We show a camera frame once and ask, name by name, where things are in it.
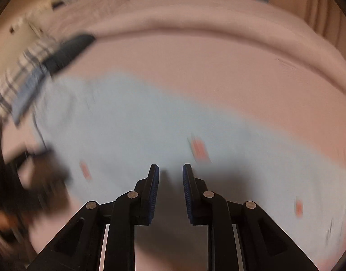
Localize plaid pillow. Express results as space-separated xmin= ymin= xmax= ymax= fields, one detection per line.
xmin=0 ymin=37 xmax=59 ymax=124

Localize rolled dark navy garment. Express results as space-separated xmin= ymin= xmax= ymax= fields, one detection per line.
xmin=42 ymin=34 xmax=96 ymax=75

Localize light blue denim pants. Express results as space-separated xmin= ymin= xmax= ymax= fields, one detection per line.
xmin=33 ymin=75 xmax=346 ymax=270

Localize pink duvet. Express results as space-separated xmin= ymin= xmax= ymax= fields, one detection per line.
xmin=40 ymin=0 xmax=346 ymax=93

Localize blue folded garment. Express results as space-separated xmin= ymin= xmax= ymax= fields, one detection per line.
xmin=11 ymin=64 xmax=50 ymax=127

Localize person's left hand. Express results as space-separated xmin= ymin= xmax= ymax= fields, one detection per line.
xmin=0 ymin=210 xmax=19 ymax=232

